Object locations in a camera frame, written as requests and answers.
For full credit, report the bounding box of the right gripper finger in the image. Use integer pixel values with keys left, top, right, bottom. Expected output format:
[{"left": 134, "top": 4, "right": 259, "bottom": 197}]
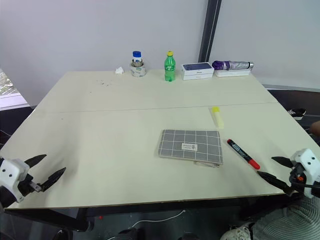
[
  {"left": 256, "top": 170, "right": 295, "bottom": 197},
  {"left": 271, "top": 156, "right": 293, "bottom": 169}
]

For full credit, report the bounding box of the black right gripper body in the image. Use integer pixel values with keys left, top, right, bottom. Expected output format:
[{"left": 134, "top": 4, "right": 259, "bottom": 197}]
[{"left": 288, "top": 161, "right": 306, "bottom": 187}]

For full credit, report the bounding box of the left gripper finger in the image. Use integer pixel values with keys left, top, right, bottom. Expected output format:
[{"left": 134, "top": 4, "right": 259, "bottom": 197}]
[
  {"left": 24, "top": 154, "right": 48, "bottom": 172},
  {"left": 37, "top": 166, "right": 67, "bottom": 193}
]

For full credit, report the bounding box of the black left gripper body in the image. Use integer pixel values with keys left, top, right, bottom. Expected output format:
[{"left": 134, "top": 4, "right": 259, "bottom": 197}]
[{"left": 16, "top": 173, "right": 43, "bottom": 198}]

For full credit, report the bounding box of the grey checked pouch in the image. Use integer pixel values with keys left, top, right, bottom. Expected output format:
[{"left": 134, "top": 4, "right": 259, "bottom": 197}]
[{"left": 157, "top": 129, "right": 222, "bottom": 169}]

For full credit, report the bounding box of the red black marker pen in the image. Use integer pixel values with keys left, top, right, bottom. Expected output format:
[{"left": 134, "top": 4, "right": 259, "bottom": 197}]
[{"left": 226, "top": 138, "right": 261, "bottom": 170}]

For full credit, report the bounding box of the striped grey trouser leg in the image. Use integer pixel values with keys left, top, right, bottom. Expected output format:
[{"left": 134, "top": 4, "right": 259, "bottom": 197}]
[{"left": 249, "top": 196, "right": 320, "bottom": 240}]

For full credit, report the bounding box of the bystander skin at edge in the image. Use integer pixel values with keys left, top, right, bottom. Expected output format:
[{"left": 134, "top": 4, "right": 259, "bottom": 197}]
[{"left": 309, "top": 119, "right": 320, "bottom": 137}]

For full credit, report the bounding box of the black white sneaker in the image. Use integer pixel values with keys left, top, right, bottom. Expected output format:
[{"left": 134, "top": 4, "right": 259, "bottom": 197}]
[{"left": 287, "top": 107, "right": 307, "bottom": 121}]

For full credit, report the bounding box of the white speckled shoe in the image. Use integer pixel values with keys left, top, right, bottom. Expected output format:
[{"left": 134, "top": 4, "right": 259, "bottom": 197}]
[{"left": 220, "top": 221, "right": 256, "bottom": 240}]

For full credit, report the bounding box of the yellow highlighter pen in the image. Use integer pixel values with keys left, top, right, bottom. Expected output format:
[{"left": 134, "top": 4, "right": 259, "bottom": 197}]
[{"left": 211, "top": 106, "right": 225, "bottom": 130}]

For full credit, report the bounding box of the flat white box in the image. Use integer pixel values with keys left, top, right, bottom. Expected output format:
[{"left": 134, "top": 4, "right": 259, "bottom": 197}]
[{"left": 214, "top": 69, "right": 252, "bottom": 78}]

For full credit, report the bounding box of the purple folded umbrella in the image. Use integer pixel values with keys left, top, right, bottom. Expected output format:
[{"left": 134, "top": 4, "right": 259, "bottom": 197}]
[{"left": 212, "top": 59, "right": 255, "bottom": 71}]

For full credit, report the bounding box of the blue white phone box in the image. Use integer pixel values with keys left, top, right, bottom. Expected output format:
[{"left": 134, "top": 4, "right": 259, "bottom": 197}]
[{"left": 180, "top": 62, "right": 215, "bottom": 81}]

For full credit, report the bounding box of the wide packing tape roll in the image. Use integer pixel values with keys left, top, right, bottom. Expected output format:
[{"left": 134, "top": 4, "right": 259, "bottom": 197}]
[{"left": 129, "top": 61, "right": 148, "bottom": 78}]

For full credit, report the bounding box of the blue capped white jar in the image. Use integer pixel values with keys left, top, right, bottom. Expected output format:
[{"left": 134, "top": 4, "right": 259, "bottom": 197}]
[{"left": 131, "top": 50, "right": 144, "bottom": 67}]

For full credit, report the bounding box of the green plastic soda bottle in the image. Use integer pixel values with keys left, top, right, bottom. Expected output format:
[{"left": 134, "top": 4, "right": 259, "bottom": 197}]
[{"left": 163, "top": 50, "right": 176, "bottom": 83}]

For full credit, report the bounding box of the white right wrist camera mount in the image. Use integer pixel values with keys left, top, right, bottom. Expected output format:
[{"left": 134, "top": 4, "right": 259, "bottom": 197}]
[{"left": 289, "top": 148, "right": 320, "bottom": 199}]

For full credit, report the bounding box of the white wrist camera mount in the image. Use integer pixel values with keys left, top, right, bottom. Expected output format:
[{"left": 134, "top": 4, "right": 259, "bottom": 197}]
[
  {"left": 289, "top": 148, "right": 320, "bottom": 199},
  {"left": 0, "top": 158, "right": 30, "bottom": 204}
]

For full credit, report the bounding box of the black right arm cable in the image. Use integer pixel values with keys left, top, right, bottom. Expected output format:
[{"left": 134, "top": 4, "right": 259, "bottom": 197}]
[{"left": 289, "top": 178, "right": 320, "bottom": 194}]

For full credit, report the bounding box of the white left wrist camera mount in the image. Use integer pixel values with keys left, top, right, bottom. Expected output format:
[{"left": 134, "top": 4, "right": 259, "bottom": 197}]
[{"left": 0, "top": 158, "right": 30, "bottom": 204}]

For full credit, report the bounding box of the white floor cable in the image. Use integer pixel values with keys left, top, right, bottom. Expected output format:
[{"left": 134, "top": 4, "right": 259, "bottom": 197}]
[{"left": 129, "top": 209, "right": 187, "bottom": 230}]

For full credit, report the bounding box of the black vertical wall post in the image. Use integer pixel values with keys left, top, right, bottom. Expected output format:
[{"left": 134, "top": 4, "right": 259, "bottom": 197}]
[{"left": 198, "top": 0, "right": 222, "bottom": 65}]

